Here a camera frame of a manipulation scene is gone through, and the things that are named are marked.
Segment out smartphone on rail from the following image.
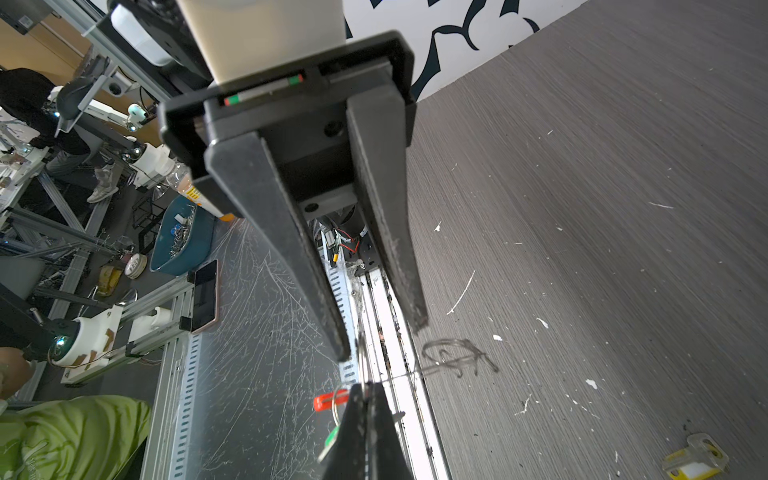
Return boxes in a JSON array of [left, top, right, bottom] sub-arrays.
[[190, 259, 219, 333]]

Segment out person in green shirt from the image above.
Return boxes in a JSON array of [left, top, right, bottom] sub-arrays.
[[1, 347, 152, 479]]

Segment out green key tag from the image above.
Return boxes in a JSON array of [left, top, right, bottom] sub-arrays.
[[317, 426, 339, 464]]

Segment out white slotted cable duct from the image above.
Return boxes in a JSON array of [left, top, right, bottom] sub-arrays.
[[140, 333, 202, 480]]

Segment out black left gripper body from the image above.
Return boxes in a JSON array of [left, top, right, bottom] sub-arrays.
[[159, 31, 416, 216]]

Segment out large metal keyring red handle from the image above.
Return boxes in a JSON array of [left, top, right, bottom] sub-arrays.
[[311, 341, 433, 421]]

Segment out teal parts tray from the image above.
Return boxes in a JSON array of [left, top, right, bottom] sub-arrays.
[[149, 196, 218, 276]]

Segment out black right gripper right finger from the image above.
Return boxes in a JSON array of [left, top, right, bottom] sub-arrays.
[[365, 383, 413, 480]]

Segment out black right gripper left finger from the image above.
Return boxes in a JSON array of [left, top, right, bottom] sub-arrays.
[[322, 384, 367, 480]]

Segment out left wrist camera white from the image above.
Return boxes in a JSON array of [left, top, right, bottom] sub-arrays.
[[178, 0, 345, 84]]

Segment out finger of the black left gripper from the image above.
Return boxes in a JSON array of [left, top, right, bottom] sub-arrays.
[[205, 132, 351, 361], [347, 84, 429, 332]]

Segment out aluminium front rail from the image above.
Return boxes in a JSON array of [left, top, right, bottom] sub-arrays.
[[314, 232, 451, 479]]

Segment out orange liquid plastic bottle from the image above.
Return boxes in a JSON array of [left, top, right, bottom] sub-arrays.
[[165, 162, 236, 222]]

